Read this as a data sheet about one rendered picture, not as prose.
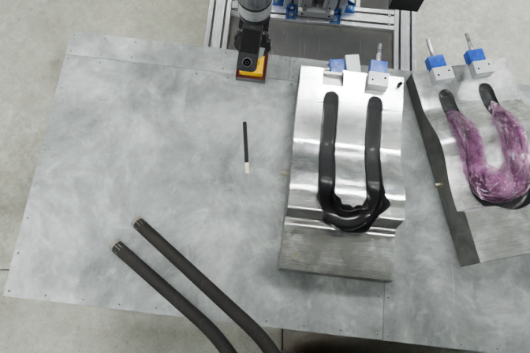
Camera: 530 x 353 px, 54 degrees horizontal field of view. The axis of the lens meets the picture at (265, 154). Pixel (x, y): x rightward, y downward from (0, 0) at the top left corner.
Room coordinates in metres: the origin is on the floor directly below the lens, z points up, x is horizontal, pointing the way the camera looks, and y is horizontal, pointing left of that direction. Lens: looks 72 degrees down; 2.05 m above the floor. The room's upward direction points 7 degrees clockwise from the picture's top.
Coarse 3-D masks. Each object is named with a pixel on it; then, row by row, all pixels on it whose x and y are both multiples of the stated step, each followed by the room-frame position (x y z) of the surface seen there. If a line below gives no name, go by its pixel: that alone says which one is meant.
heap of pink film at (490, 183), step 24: (456, 120) 0.52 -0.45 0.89; (504, 120) 0.53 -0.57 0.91; (480, 144) 0.45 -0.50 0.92; (504, 144) 0.47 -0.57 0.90; (528, 144) 0.48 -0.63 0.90; (480, 168) 0.40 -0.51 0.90; (504, 168) 0.41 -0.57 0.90; (528, 168) 0.42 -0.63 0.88; (480, 192) 0.34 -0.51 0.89; (504, 192) 0.35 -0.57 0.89
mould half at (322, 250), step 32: (320, 96) 0.54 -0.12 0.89; (352, 96) 0.55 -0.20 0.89; (384, 96) 0.56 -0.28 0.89; (320, 128) 0.46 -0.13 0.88; (352, 128) 0.47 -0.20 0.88; (384, 128) 0.48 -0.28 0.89; (352, 160) 0.38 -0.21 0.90; (384, 160) 0.39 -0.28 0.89; (288, 192) 0.29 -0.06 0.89; (352, 192) 0.29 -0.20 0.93; (288, 224) 0.22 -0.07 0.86; (320, 224) 0.23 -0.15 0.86; (384, 224) 0.24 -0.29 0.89; (288, 256) 0.15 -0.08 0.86; (320, 256) 0.15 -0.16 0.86; (352, 256) 0.16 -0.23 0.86; (384, 256) 0.17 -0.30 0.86
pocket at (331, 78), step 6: (324, 72) 0.61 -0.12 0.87; (330, 72) 0.61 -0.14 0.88; (336, 72) 0.62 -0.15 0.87; (342, 72) 0.61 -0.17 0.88; (324, 78) 0.60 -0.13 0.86; (330, 78) 0.60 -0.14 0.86; (336, 78) 0.61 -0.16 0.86; (342, 78) 0.60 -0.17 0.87; (330, 84) 0.59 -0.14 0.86; (336, 84) 0.59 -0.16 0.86; (342, 84) 0.58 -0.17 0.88
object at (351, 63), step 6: (354, 54) 0.69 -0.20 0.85; (330, 60) 0.67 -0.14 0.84; (336, 60) 0.67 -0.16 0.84; (342, 60) 0.67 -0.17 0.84; (348, 60) 0.67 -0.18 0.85; (354, 60) 0.67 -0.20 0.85; (330, 66) 0.65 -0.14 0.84; (336, 66) 0.65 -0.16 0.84; (342, 66) 0.65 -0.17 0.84; (348, 66) 0.65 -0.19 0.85; (354, 66) 0.65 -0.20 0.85
